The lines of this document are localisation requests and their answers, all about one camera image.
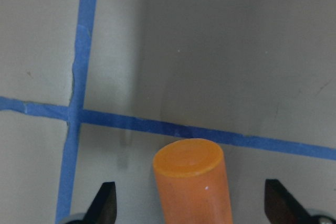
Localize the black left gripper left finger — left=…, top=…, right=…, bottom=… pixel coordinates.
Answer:
left=79, top=182, right=117, bottom=224

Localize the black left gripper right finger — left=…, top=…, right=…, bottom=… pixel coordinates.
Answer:
left=264, top=179, right=314, bottom=224

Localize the plain orange cylinder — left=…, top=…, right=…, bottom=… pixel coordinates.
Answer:
left=153, top=138, right=233, bottom=223

